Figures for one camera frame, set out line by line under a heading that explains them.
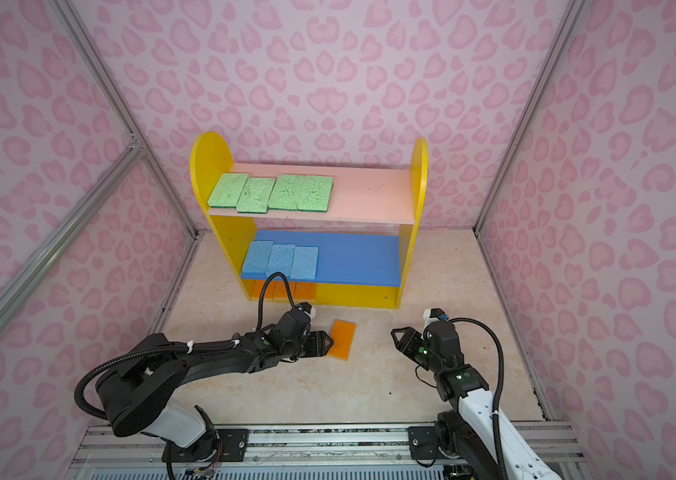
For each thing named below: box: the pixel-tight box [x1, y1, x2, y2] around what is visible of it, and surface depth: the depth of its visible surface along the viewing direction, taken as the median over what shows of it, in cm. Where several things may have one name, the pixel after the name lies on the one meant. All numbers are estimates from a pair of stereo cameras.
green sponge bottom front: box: [236, 177, 276, 213], surface depth 72 cm
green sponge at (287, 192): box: [267, 174, 306, 211], surface depth 72 cm
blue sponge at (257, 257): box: [242, 241, 274, 273], surface depth 95 cm
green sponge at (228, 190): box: [207, 173, 249, 208], surface depth 72 cm
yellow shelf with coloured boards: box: [190, 131, 429, 308], surface depth 77 cm
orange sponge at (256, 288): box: [250, 279, 273, 299], surface depth 102 cm
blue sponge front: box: [290, 246, 319, 279], surface depth 92 cm
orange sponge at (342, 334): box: [327, 319, 356, 361], surface depth 92 cm
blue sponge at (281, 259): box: [266, 244, 296, 278], surface depth 94 cm
